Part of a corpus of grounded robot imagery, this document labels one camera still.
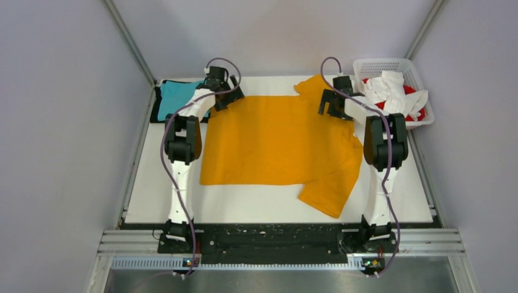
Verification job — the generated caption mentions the red t shirt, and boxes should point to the red t shirt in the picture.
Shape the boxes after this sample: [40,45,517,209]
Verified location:
[361,78,428,123]

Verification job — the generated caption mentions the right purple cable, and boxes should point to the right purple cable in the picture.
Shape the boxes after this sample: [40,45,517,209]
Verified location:
[320,56,402,279]

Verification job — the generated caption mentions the white plastic basket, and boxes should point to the white plastic basket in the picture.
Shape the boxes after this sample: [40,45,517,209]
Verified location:
[352,58,436,131]

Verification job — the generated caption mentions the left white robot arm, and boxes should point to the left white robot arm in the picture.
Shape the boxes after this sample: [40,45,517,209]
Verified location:
[159,65,244,255]

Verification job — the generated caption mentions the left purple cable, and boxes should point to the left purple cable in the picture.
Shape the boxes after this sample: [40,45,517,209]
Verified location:
[159,57,243,280]

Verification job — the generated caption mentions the folded black t shirt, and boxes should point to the folded black t shirt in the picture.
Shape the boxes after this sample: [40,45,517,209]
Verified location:
[150,80,212,124]

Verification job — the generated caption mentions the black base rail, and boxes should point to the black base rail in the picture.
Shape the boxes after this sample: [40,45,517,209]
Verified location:
[155,223,401,265]

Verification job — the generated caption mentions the folded teal t shirt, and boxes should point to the folded teal t shirt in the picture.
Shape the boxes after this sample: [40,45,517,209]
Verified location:
[156,80,211,122]

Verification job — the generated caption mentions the purple cable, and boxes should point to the purple cable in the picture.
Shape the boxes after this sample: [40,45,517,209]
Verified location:
[320,56,402,279]
[159,57,243,280]

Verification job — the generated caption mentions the orange t shirt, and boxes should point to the orange t shirt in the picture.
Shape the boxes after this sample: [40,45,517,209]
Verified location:
[200,76,363,218]

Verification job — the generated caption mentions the white t shirt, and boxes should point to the white t shirt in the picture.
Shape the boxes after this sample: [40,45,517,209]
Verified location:
[361,71,430,122]

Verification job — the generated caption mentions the grey cable duct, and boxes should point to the grey cable duct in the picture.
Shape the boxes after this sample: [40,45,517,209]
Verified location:
[109,255,389,272]

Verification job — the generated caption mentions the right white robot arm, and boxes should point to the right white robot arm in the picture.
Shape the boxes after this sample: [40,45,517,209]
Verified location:
[318,75,409,252]

